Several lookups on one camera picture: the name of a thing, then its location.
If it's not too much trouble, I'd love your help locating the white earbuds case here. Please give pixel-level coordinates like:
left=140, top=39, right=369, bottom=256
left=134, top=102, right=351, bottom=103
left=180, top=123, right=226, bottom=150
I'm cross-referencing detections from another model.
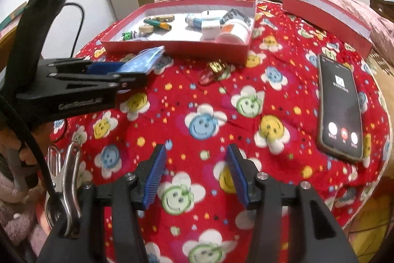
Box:
left=201, top=9, right=228, bottom=20

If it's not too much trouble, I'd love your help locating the red shallow box tray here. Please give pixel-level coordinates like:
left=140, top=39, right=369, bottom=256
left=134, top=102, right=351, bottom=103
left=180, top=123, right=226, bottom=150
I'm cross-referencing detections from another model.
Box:
left=101, top=0, right=256, bottom=64

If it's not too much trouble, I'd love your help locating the blue correction tape dispenser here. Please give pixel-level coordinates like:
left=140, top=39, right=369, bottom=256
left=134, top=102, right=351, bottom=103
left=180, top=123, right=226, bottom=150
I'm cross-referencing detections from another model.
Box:
left=116, top=46, right=165, bottom=74

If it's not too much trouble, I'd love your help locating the grey plastic plate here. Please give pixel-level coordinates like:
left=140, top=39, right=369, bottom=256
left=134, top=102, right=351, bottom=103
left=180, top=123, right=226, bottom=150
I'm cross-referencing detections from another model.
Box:
left=220, top=9, right=252, bottom=27

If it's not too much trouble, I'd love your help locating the grey curved plastic piece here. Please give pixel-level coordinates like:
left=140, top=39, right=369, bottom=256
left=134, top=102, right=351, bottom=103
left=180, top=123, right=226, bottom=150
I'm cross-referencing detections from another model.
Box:
left=128, top=37, right=149, bottom=41

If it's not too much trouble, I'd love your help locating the red shiny small trinket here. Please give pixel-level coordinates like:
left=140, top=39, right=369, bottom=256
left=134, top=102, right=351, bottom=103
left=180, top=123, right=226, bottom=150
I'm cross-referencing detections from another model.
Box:
left=198, top=60, right=227, bottom=86

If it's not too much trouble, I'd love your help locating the green battery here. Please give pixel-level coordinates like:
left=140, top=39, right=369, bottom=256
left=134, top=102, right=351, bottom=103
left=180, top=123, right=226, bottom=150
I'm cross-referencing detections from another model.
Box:
left=144, top=19, right=172, bottom=31

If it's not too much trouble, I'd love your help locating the wooden block piece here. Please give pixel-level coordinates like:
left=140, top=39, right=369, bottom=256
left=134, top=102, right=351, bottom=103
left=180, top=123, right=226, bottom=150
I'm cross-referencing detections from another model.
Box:
left=149, top=15, right=175, bottom=23

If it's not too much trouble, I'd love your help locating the white plastic jar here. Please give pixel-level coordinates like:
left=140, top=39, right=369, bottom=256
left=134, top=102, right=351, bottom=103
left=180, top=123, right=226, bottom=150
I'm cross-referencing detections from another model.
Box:
left=215, top=19, right=252, bottom=45

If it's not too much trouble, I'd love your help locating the red box lid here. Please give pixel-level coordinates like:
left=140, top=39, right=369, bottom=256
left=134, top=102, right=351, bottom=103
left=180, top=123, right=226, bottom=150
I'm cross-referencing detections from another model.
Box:
left=282, top=0, right=373, bottom=59

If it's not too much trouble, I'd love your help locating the green monster keychain figure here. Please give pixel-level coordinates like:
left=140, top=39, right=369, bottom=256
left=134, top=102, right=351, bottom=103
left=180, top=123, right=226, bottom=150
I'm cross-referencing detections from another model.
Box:
left=121, top=31, right=139, bottom=41

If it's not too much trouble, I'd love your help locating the silver metal carabiner clip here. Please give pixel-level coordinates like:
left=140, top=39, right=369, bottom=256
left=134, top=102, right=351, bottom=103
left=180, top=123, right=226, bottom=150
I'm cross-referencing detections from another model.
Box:
left=44, top=141, right=82, bottom=237

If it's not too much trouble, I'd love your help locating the black smartphone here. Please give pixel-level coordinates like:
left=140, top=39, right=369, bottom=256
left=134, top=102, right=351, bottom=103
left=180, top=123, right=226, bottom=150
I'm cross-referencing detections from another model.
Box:
left=316, top=54, right=363, bottom=163

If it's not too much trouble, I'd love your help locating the red smiley flower blanket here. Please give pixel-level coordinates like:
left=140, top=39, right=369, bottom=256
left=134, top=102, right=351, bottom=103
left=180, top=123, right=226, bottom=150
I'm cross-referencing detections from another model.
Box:
left=51, top=0, right=392, bottom=262

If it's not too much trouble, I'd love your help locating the blue plastic hook piece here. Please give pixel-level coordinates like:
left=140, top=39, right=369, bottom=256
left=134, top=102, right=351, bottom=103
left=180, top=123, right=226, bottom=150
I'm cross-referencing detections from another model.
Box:
left=185, top=13, right=204, bottom=30

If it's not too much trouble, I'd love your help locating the round wooden tape roll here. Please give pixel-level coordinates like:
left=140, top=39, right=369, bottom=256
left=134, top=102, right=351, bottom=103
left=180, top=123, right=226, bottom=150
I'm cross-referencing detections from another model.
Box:
left=139, top=24, right=155, bottom=36

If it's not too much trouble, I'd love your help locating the white power adapter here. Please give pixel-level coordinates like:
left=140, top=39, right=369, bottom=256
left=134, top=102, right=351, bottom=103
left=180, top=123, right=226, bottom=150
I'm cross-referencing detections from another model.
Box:
left=201, top=19, right=221, bottom=41

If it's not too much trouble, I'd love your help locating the dark wooden headboard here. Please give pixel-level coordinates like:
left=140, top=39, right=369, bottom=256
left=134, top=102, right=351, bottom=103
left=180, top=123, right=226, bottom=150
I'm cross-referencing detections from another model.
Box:
left=369, top=0, right=394, bottom=22

